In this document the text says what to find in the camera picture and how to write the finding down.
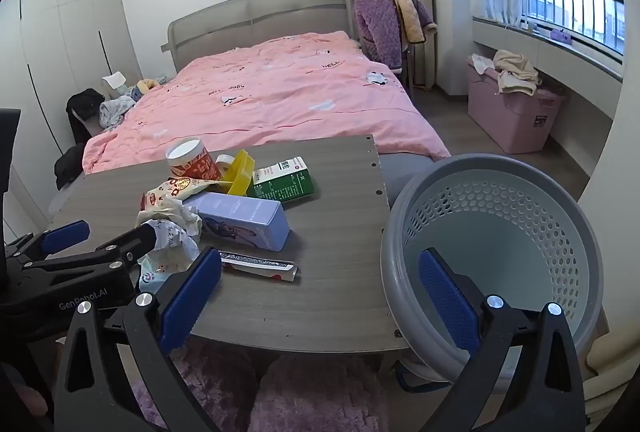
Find chair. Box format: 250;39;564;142
370;0;426;90

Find yellow plastic lid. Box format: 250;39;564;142
220;149;256;197

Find pink storage box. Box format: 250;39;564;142
466;57;568;154

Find grey perforated plastic basket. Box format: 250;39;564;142
380;153;605;380

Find grey bed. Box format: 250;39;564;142
47;0;453;218

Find white wardrobe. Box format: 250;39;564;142
0;0;143;223

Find white paper wrapper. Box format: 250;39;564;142
137;202;203;273

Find beige clothes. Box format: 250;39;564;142
492;51;543;98

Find cream snack bag red print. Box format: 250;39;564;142
141;177;233;213

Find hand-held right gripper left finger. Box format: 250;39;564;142
54;248;223;432

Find blue and white wrapper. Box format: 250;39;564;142
137;257;176;298

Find red paper cup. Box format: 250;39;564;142
166;137;223;180

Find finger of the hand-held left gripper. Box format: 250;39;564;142
4;219;92;263
20;221;158;275

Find pile of pale clothes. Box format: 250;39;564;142
99;95;138;129

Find person's left hand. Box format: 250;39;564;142
0;362;53;420

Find purple box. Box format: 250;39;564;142
185;191;291;252

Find black bag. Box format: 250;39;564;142
66;88;106;123

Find small white cloth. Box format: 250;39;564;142
470;54;496;76

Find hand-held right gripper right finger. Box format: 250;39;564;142
419;248;586;432

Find pink printed blanket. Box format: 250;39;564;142
81;31;451;175

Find purple quilted jacket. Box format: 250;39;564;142
354;0;438;73

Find green and white carton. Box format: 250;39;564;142
247;156;316;203

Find dark cloth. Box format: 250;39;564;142
54;143;87;190

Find white window seat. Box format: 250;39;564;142
471;16;626;120

